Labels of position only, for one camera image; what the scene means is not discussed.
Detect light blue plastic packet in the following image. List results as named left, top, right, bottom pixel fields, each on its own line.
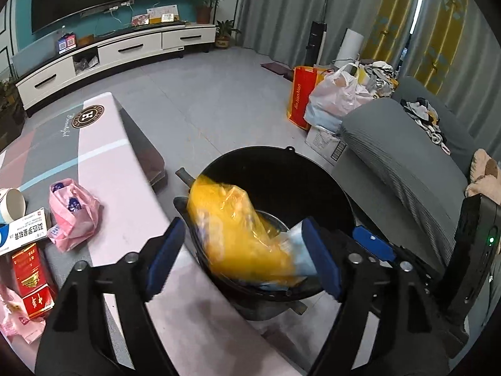
left=274, top=219, right=320, bottom=283

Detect white air purifier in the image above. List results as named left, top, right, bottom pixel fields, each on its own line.
left=337, top=28, right=364, bottom=63

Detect white plastic bag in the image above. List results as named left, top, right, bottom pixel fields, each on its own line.
left=304, top=63, right=378, bottom=126

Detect white television stand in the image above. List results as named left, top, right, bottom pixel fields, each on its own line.
left=15, top=23, right=218, bottom=112

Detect black trash bin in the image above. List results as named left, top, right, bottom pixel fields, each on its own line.
left=173, top=146, right=355, bottom=322

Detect yellow patterned curtain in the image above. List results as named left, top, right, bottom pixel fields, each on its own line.
left=360, top=0, right=470, bottom=95

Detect white medicine box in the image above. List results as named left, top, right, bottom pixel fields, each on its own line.
left=0, top=207, right=51, bottom=257

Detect cardboard box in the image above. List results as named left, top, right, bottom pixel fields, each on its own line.
left=305, top=125, right=349, bottom=165

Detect pink plastic bag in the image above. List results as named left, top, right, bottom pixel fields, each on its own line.
left=48, top=178, right=101, bottom=253

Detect clothes on sofa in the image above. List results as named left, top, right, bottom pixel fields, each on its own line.
left=400, top=98, right=451, bottom=153

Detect red shopping bag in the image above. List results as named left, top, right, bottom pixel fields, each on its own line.
left=287, top=66, right=325, bottom=131

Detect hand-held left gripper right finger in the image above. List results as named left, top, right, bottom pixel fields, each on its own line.
left=301, top=216, right=471, bottom=376

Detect black upright vacuum cleaner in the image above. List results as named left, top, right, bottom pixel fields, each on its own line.
left=306, top=0, right=334, bottom=67

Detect potted plant in brown pot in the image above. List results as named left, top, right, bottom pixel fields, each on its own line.
left=194, top=0, right=224, bottom=24

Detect leafy plants by cabinet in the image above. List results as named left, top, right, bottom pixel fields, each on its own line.
left=0, top=78, right=28, bottom=142

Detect white paper cup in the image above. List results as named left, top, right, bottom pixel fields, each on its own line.
left=0, top=187, right=28, bottom=223

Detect grey curtain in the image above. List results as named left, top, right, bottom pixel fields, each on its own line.
left=235, top=0, right=396, bottom=67

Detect pink printed wrapper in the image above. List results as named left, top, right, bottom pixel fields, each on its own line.
left=0, top=286, right=45, bottom=345

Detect white desk calendar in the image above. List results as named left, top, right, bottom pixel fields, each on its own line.
left=147, top=5, right=178, bottom=23

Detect grey sofa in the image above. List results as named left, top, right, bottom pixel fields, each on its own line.
left=332, top=76, right=490, bottom=283

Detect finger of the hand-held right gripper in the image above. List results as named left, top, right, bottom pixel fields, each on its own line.
left=351, top=225, right=451, bottom=302

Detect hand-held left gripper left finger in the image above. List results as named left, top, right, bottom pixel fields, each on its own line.
left=35, top=217, right=187, bottom=376

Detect red cigarette box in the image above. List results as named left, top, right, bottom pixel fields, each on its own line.
left=11, top=242, right=55, bottom=320

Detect pile of clothes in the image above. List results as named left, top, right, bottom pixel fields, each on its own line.
left=358, top=60, right=400, bottom=98

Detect dark floor mat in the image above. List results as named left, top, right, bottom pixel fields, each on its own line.
left=261, top=61, right=294, bottom=76

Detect yellow plastic bag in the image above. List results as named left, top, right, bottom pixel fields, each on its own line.
left=187, top=175, right=310, bottom=288

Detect small potted floor plant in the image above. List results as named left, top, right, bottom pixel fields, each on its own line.
left=214, top=19, right=241, bottom=50

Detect beige plush toy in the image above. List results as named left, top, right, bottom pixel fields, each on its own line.
left=465, top=149, right=501, bottom=198

